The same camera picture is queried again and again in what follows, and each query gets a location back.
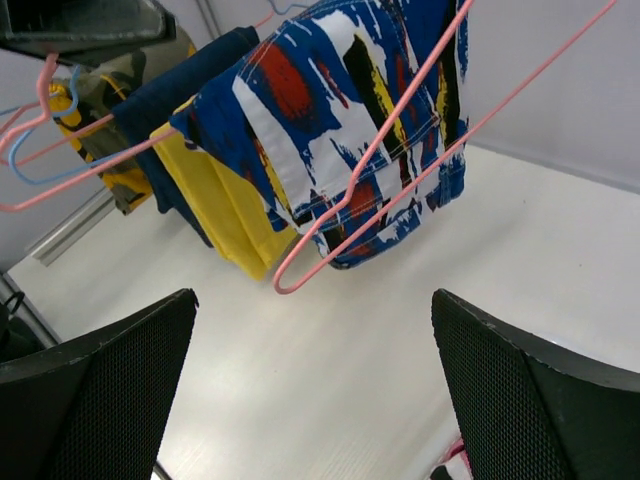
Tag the blue white red trousers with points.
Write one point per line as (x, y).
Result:
(307, 117)

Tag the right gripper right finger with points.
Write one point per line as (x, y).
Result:
(527, 408)

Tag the light blue wire hanger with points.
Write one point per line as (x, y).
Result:
(30, 170)

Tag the aluminium hanging rail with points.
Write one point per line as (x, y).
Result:
(86, 33)

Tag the pink camouflage trousers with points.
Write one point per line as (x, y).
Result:
(455, 464)

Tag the olive camouflage trousers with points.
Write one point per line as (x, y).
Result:
(126, 181)

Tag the yellow trousers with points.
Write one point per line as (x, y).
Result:
(226, 206)

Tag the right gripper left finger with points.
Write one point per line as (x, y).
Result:
(96, 406)

